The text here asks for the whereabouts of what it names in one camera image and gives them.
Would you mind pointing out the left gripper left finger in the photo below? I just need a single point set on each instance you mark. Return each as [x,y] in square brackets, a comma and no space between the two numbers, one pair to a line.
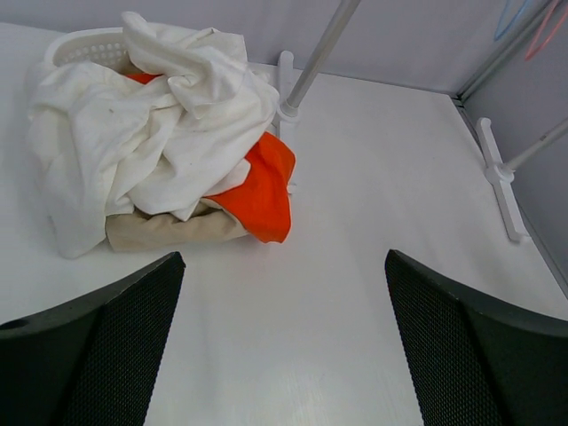
[92,360]

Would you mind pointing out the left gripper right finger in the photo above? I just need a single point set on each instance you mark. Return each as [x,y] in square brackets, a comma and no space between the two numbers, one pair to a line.
[473,358]

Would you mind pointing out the beige t shirt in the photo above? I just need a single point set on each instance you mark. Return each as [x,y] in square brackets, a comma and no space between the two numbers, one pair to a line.
[138,231]

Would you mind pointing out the white t shirt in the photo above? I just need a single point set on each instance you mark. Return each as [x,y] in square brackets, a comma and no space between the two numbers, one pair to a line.
[108,145]

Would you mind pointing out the orange t shirt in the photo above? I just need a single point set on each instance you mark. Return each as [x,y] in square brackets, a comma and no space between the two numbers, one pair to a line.
[266,191]

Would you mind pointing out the pink wire hanger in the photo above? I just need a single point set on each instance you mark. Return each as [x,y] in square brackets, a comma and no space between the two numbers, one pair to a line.
[554,18]

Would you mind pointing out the blue wire hanger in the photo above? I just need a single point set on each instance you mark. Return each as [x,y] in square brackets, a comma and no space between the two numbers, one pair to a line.
[511,13]

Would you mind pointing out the white plastic basket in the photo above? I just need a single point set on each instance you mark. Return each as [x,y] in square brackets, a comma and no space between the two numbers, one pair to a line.
[103,46]

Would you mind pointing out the metal clothes rack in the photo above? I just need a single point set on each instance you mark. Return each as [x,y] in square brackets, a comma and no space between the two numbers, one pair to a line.
[499,174]

